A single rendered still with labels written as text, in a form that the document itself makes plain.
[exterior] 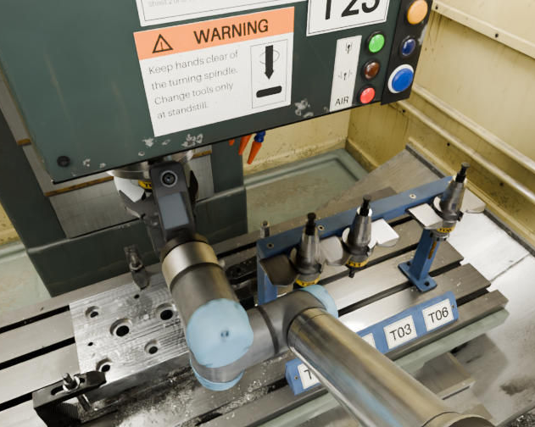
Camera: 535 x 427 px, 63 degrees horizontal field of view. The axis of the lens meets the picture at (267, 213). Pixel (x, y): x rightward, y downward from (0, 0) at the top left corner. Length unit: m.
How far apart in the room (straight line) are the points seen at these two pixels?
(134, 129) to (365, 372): 0.34
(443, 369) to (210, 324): 0.90
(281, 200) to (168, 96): 1.45
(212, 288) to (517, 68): 1.08
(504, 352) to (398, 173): 0.71
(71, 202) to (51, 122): 0.88
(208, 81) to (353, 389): 0.35
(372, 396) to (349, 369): 0.05
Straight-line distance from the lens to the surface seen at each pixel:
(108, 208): 1.34
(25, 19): 0.41
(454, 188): 0.93
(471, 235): 1.54
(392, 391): 0.47
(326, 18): 0.49
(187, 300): 0.55
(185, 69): 0.45
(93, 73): 0.43
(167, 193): 0.61
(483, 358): 1.38
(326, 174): 2.03
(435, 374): 1.30
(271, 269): 0.79
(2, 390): 1.17
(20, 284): 1.79
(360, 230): 0.81
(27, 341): 1.21
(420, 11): 0.56
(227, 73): 0.46
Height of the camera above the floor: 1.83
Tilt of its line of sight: 43 degrees down
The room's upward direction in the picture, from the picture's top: straight up
